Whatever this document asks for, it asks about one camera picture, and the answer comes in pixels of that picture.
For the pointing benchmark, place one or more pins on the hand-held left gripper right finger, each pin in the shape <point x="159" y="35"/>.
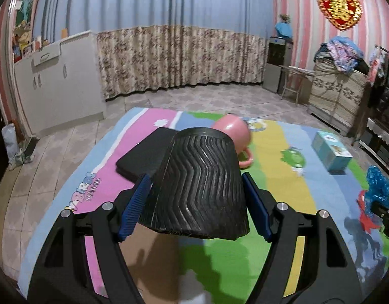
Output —
<point x="259" y="209"/>

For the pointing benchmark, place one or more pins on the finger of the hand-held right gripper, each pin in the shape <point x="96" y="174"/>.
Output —
<point x="386" y="205"/>

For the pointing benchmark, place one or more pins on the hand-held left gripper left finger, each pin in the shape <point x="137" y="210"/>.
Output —
<point x="134" y="205"/>

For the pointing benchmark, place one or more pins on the blue plastic bag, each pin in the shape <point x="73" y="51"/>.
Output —
<point x="378" y="183"/>

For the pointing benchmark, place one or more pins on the black ribbed cup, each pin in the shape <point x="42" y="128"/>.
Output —
<point x="197" y="180"/>

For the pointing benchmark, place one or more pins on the cartoon printed blanket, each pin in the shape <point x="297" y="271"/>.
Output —
<point x="276" y="171"/>

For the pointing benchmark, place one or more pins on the black flat case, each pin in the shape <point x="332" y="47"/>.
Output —
<point x="144" y="155"/>

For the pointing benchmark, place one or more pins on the white lace cloth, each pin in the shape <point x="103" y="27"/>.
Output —
<point x="383" y="131"/>

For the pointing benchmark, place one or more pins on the light blue tissue box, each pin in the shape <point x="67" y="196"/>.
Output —
<point x="332" y="152"/>

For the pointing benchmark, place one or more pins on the pink cup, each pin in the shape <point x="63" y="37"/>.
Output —
<point x="232" y="126"/>

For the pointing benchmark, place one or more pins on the row of hanging clothes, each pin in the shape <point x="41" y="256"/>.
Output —
<point x="386" y="91"/>

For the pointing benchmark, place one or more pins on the cabinet with patterned cover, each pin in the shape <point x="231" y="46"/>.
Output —
<point x="337" y="98"/>

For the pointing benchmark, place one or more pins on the grey water dispenser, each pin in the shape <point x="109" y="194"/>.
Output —
<point x="273" y="76"/>

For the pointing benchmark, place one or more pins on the white cabinet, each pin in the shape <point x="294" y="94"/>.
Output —
<point x="74" y="85"/>

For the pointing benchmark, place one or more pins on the clear plastic bag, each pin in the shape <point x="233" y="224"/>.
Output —
<point x="11" y="142"/>

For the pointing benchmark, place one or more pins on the small folding table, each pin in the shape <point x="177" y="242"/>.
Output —
<point x="299" y="69"/>

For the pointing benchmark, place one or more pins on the metal clothes rack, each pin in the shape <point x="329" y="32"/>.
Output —
<point x="387" y="51"/>

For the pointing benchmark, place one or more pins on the pile of clothes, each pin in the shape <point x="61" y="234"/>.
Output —
<point x="343" y="50"/>

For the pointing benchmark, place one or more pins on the blue covered bottle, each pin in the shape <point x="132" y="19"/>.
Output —
<point x="283" y="30"/>

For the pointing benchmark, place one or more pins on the yellow bottle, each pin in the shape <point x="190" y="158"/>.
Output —
<point x="64" y="33"/>

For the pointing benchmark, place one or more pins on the small potted plant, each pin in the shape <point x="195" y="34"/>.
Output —
<point x="284" y="18"/>

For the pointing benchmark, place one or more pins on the pile of colourful toys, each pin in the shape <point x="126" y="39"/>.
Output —
<point x="22" y="42"/>

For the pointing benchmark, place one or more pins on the blue and floral curtain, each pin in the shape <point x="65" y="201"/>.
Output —
<point x="150" y="6"/>

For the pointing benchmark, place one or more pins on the red heart wall decoration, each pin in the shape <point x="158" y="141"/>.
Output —
<point x="340" y="8"/>

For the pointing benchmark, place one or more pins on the green wall poster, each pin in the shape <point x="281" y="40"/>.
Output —
<point x="26" y="3"/>

